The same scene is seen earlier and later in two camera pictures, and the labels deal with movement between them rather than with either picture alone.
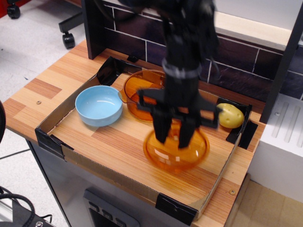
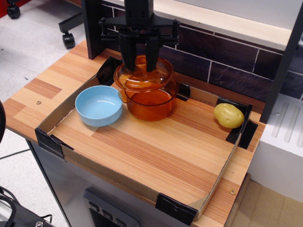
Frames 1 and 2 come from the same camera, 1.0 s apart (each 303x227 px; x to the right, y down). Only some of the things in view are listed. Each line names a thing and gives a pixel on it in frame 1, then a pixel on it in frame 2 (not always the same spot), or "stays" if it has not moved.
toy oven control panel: (102, 213) stays
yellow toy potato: (231, 117) stays
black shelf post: (93, 13) stays
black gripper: (181, 93) → (139, 19)
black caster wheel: (13, 11) stays
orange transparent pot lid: (169, 157) → (141, 81)
